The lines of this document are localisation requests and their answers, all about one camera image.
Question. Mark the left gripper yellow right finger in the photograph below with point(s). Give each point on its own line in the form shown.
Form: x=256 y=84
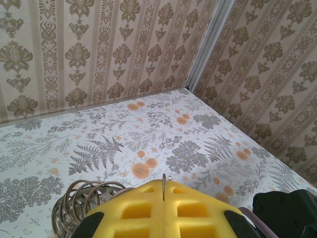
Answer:
x=193 y=198

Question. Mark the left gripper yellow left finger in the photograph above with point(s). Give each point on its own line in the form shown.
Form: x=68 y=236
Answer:
x=138 y=198

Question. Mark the single silver keyring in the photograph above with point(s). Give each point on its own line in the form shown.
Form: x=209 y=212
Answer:
x=164 y=188

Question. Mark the aluminium frame post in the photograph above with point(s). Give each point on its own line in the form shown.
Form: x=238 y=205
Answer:
x=211 y=37

